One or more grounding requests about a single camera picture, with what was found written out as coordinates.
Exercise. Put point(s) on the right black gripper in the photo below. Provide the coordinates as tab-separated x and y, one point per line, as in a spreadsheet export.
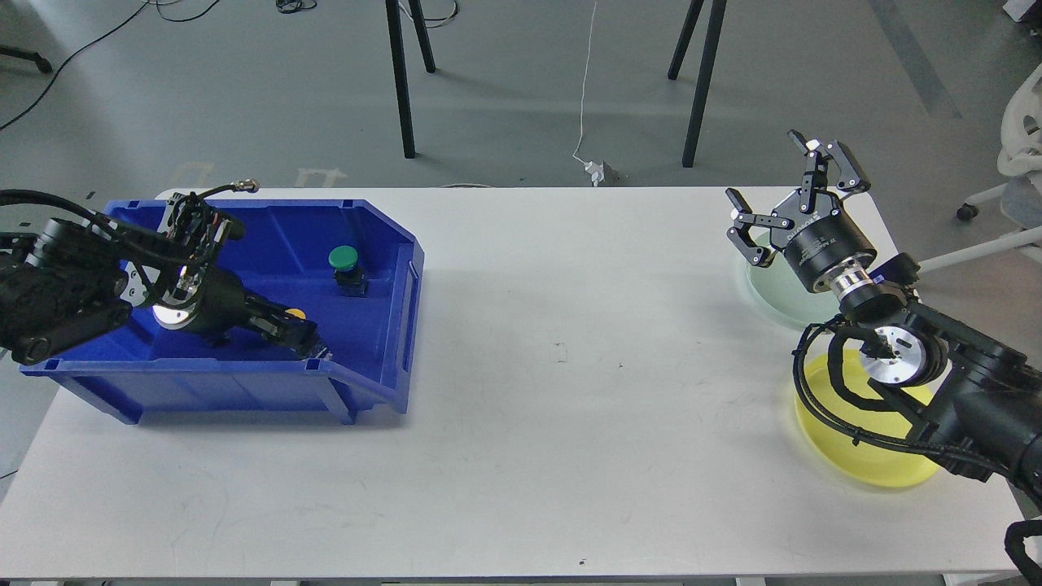
822	236

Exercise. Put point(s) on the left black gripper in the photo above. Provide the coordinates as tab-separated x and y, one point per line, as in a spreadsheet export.
224	303

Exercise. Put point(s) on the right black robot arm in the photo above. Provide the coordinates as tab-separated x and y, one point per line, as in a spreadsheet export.
972	403

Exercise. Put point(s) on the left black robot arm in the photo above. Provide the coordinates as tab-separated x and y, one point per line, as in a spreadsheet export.
81	278

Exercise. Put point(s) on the pale green plate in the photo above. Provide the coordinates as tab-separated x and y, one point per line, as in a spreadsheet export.
778	292

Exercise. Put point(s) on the yellow plate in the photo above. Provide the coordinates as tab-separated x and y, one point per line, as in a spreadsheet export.
866	463

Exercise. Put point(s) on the blue plastic bin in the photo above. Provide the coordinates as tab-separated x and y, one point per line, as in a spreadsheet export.
144	369

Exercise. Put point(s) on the black stand legs right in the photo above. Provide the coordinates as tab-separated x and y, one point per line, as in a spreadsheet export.
716	20

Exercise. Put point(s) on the black stand legs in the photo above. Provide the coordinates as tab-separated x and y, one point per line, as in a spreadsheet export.
397	46
716	20

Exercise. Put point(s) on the white office chair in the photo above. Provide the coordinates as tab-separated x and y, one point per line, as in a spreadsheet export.
1019	160

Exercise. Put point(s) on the black stand legs left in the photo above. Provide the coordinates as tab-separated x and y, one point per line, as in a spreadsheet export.
397	46

